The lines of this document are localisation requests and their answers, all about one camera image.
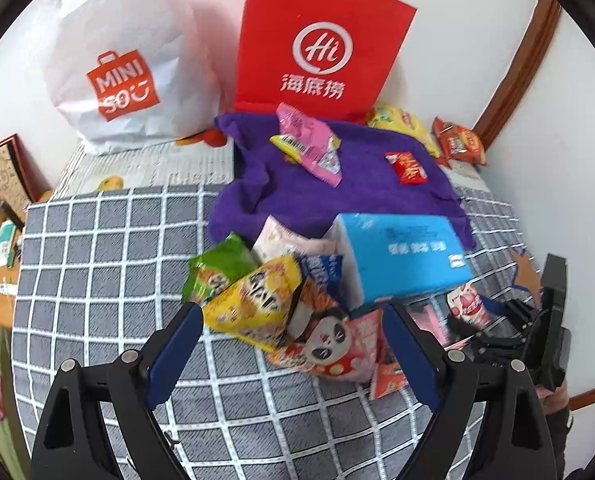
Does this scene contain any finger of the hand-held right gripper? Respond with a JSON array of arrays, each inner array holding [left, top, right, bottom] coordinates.
[[447, 317, 525, 361], [502, 299, 545, 333]]

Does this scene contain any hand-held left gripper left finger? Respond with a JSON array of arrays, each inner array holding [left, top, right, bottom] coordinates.
[[30, 302, 206, 480]]

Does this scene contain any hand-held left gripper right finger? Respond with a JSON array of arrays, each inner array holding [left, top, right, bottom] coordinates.
[[380, 302, 558, 480]]

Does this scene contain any white strawberry snack packet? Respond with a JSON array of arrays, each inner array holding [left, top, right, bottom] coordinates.
[[447, 282, 508, 331]]

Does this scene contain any green snack packet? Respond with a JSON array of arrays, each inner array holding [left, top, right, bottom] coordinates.
[[182, 232, 261, 306]]

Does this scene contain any pale pink peach packet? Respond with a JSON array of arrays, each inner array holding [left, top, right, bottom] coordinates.
[[252, 215, 338, 263]]

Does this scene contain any person's right hand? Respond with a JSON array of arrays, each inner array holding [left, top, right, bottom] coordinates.
[[543, 380, 571, 413]]

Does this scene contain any small red snack packet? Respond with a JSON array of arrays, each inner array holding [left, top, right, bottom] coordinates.
[[370, 360, 411, 401]]

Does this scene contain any flat pink snack packet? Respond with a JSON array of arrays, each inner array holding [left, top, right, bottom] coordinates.
[[407, 302, 453, 351]]

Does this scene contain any pink zigzag-edged snack packet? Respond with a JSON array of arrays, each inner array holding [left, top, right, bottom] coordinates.
[[347, 309, 394, 383]]

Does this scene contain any orange panda snack packet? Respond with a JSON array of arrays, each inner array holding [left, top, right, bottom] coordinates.
[[265, 280, 378, 383]]

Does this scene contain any blue tissue box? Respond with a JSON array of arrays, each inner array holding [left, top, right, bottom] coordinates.
[[327, 212, 475, 309]]

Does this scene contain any large yellow snack packet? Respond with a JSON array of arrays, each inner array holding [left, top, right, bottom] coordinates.
[[202, 255, 303, 352]]

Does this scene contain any grey checkered blanket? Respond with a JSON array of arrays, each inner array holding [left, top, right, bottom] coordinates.
[[10, 185, 545, 480]]

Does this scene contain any blue and white snack packet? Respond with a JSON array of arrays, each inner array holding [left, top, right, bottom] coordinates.
[[297, 254, 345, 292]]

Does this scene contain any purple towel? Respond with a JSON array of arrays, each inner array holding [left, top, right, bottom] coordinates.
[[208, 112, 478, 252]]

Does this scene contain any orange-red chips bag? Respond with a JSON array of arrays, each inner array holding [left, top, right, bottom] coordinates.
[[431, 117, 487, 167]]

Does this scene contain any small red candy packet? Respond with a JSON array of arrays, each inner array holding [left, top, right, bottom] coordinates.
[[385, 151, 429, 186]]

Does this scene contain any white printed bed sheet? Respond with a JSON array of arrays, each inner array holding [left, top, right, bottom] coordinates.
[[52, 130, 493, 206]]

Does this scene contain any green and white carton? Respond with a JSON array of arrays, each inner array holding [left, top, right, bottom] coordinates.
[[0, 220, 19, 268]]

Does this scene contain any yellow chips bag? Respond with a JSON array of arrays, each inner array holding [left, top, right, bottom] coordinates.
[[366, 105, 441, 158]]

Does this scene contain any small yellow snack packet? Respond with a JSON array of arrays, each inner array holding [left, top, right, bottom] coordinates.
[[270, 134, 323, 163]]

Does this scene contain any brown patterned box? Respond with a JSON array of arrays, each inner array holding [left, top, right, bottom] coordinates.
[[0, 134, 41, 221]]

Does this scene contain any white plastic shopping bag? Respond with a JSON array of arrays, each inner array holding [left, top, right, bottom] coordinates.
[[45, 0, 228, 156]]

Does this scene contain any red paper bag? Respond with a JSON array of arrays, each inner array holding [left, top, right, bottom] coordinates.
[[232, 0, 418, 123]]

